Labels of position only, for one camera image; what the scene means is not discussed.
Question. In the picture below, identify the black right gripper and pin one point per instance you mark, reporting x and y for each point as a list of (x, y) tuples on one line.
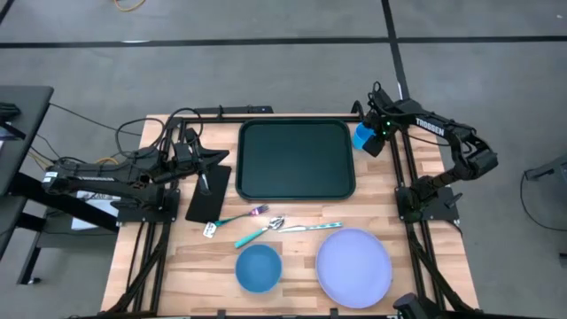
[(380, 124)]

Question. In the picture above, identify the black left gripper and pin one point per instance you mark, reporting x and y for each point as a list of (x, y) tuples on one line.
[(197, 159)]

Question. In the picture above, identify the black napkin with white tag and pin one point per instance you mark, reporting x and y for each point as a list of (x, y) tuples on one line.
[(208, 204)]

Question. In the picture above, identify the blue bowl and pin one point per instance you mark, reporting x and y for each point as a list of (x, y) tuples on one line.
[(258, 268)]

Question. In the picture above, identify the lavender plate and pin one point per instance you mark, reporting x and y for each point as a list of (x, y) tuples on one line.
[(353, 268)]

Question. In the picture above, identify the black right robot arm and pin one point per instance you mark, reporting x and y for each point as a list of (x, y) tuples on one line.
[(443, 128)]

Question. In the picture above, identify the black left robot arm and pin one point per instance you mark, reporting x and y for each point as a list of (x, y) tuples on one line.
[(88, 179)]

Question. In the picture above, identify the dark green plastic tray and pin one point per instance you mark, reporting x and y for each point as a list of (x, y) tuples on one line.
[(294, 159)]

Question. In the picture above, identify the black mounting bar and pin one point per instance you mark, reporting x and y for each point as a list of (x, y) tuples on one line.
[(235, 109)]

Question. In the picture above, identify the white paper sheet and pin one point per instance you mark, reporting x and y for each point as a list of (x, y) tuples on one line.
[(95, 208)]

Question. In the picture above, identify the black table clamp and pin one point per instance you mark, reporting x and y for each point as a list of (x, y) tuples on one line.
[(334, 313), (220, 314)]

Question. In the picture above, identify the grey metal stand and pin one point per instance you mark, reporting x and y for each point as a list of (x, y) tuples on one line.
[(553, 168)]

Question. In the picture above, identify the black rounded object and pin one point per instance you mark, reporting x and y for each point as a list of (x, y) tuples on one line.
[(406, 305)]

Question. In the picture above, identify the black desk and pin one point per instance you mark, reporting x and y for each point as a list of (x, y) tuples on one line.
[(17, 133)]

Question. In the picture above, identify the black desk device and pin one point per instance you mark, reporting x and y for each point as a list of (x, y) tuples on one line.
[(9, 110)]

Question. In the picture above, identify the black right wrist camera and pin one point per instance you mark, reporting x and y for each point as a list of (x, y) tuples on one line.
[(374, 146)]

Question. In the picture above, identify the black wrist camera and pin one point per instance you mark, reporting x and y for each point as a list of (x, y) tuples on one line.
[(374, 146), (182, 153)]

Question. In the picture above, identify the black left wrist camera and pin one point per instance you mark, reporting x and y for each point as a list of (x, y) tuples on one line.
[(182, 153)]

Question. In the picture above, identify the black aluminium table frame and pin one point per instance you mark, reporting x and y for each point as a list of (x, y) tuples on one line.
[(212, 119)]

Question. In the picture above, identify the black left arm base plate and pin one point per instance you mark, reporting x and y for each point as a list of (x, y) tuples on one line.
[(133, 215)]

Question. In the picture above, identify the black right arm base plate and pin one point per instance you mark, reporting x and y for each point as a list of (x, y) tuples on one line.
[(443, 208)]

